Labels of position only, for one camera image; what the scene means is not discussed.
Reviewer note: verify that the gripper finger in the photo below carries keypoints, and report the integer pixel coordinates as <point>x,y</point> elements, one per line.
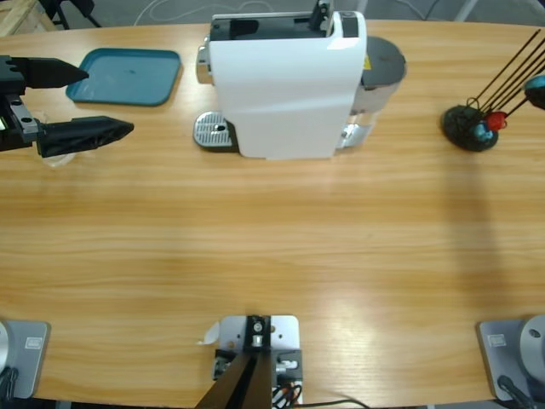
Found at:
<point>538,99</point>

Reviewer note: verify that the red coffee capsule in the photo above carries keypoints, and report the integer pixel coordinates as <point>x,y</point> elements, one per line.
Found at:
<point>496,120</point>

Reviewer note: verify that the wooden crate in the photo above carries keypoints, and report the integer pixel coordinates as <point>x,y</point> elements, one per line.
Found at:
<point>17,17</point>

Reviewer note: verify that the clear water tank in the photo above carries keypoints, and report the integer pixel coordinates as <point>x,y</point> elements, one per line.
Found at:
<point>381,64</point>

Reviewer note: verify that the white coffee machine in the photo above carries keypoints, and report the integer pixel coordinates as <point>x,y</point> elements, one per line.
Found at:
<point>289,93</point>

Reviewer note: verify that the teal plastic tray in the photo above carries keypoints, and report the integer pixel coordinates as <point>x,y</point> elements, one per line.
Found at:
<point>127,76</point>

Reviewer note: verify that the grey metal leg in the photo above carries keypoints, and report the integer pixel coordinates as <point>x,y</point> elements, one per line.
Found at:
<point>466,9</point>

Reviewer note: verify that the white mount with dark post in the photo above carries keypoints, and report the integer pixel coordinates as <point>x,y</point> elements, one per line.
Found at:
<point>283,332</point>

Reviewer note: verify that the clear glass cup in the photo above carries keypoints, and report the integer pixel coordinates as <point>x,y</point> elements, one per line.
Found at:
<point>59,161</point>

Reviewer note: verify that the white paper tab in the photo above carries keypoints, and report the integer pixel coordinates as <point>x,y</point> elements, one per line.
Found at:
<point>210,334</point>

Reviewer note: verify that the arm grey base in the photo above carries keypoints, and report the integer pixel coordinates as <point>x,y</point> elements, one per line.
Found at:
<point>30,358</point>
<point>494,358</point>

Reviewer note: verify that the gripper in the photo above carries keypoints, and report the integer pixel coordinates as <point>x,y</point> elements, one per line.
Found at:
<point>15,123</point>

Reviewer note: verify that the black capsule holder stand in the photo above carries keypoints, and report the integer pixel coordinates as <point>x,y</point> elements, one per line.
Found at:
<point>457,128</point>

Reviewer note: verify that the blue coffee capsule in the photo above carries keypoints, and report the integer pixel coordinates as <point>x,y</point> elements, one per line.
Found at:
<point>483,133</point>
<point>536,82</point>

